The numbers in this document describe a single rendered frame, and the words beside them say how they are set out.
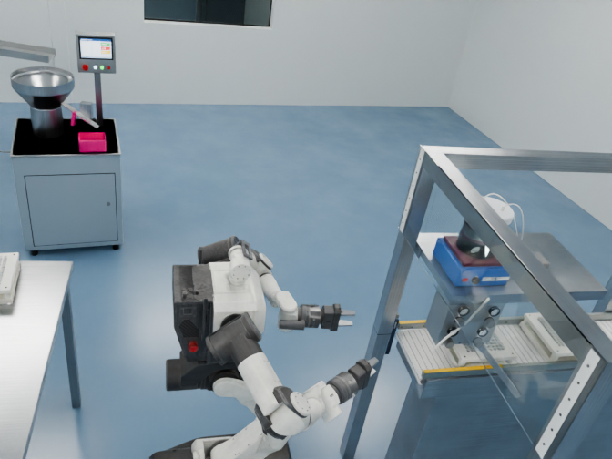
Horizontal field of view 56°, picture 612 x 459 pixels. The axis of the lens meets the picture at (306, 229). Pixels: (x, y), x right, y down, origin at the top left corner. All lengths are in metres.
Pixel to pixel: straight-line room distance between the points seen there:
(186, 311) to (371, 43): 5.63
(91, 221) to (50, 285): 1.55
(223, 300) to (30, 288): 0.98
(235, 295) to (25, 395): 0.77
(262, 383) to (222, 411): 1.51
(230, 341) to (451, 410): 1.17
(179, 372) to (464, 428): 1.28
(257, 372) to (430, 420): 1.09
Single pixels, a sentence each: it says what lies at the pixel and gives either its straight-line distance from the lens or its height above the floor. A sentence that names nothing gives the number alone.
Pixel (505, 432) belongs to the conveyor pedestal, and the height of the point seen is 0.45.
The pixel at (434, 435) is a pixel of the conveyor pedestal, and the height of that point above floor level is 0.47.
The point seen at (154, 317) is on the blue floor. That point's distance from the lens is 3.70.
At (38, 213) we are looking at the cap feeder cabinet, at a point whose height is 0.35.
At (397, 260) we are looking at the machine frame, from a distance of 2.26.
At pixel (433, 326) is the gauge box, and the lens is 2.14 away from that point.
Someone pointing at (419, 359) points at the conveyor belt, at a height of 0.89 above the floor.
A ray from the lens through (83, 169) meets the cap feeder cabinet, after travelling 3.90.
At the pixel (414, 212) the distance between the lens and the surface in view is 2.10.
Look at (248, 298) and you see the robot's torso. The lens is 1.88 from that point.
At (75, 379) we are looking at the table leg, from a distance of 3.12.
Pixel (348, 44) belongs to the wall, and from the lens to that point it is 7.04.
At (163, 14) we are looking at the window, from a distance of 6.51.
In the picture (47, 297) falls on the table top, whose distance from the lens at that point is 2.53.
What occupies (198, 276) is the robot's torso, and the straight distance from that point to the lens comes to 1.96.
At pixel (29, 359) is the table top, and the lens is 2.29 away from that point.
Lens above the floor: 2.48
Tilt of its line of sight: 32 degrees down
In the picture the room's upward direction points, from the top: 9 degrees clockwise
